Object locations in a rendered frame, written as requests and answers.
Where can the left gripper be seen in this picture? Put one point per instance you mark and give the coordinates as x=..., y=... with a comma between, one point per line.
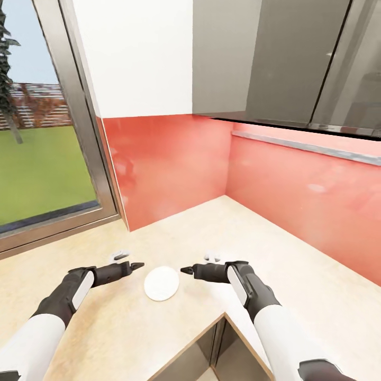
x=118, y=271

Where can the saucer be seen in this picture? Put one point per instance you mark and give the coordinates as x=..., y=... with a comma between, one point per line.
x=161, y=283

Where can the fixed window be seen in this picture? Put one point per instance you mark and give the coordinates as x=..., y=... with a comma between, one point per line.
x=54, y=176

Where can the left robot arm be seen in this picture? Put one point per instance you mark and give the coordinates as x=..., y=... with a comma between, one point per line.
x=27, y=355

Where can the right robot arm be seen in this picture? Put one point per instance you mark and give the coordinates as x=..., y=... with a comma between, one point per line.
x=292, y=354

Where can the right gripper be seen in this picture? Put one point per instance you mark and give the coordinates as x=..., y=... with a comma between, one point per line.
x=202, y=271

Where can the countertop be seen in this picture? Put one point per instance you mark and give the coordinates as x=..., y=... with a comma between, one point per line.
x=118, y=333
x=338, y=308

